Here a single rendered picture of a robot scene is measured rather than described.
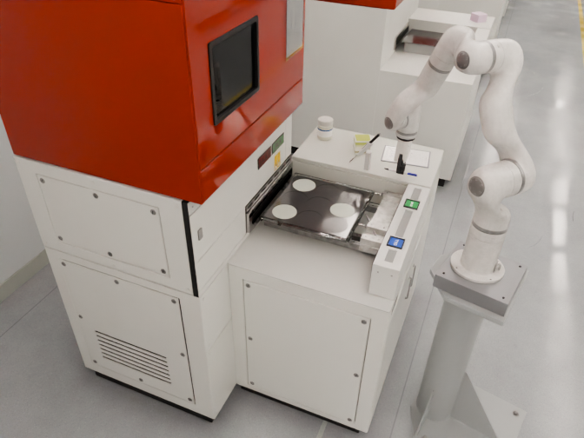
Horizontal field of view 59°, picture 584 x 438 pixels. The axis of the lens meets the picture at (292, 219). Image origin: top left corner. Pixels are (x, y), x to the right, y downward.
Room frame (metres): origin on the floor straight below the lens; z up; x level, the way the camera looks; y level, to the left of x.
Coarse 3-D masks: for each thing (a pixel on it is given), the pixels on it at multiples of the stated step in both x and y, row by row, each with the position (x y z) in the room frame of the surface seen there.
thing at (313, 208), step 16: (304, 176) 1.97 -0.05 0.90; (288, 192) 1.84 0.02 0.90; (304, 192) 1.85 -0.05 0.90; (320, 192) 1.85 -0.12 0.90; (336, 192) 1.85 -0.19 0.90; (352, 192) 1.86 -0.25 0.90; (368, 192) 1.86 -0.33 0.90; (272, 208) 1.73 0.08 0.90; (304, 208) 1.73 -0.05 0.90; (320, 208) 1.73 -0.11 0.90; (304, 224) 1.62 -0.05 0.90; (320, 224) 1.62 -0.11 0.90; (336, 224) 1.63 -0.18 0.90; (352, 224) 1.63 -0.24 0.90
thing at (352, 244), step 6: (264, 222) 1.71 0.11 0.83; (270, 222) 1.70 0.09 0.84; (276, 228) 1.69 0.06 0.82; (282, 228) 1.68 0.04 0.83; (288, 228) 1.67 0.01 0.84; (300, 234) 1.65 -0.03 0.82; (306, 234) 1.64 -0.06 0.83; (312, 234) 1.64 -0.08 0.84; (324, 240) 1.62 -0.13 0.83; (330, 240) 1.61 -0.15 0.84; (336, 240) 1.60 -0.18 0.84; (342, 246) 1.59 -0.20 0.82; (348, 246) 1.58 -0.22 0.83; (354, 246) 1.57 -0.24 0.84
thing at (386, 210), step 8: (384, 200) 1.83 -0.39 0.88; (384, 208) 1.77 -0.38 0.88; (392, 208) 1.77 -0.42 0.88; (376, 216) 1.71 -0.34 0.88; (384, 216) 1.71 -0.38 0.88; (392, 216) 1.71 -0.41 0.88; (384, 224) 1.66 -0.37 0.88; (368, 232) 1.61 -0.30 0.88; (360, 248) 1.53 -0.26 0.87; (368, 248) 1.51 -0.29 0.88; (376, 248) 1.51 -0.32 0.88
